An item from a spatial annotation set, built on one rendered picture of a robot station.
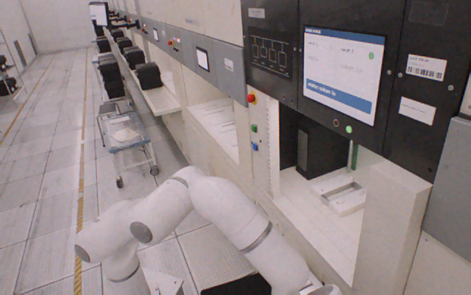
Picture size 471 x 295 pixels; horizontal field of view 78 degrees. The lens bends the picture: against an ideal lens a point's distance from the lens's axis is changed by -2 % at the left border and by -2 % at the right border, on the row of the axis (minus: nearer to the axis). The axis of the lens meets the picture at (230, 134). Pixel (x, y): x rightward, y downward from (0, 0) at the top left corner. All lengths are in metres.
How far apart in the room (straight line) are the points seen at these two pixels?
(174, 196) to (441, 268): 0.61
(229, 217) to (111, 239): 0.45
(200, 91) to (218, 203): 2.20
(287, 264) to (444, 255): 0.35
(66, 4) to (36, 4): 1.05
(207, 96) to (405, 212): 2.26
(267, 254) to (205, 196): 0.16
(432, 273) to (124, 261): 0.89
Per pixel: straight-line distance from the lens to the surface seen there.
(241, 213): 0.60
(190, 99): 2.73
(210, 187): 0.60
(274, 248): 0.63
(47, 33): 14.47
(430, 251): 0.84
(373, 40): 0.75
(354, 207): 1.43
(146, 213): 0.67
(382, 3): 0.74
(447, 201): 0.73
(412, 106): 0.71
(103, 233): 0.96
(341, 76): 0.84
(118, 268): 1.14
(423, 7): 0.68
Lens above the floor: 1.81
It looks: 27 degrees down
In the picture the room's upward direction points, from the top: 6 degrees counter-clockwise
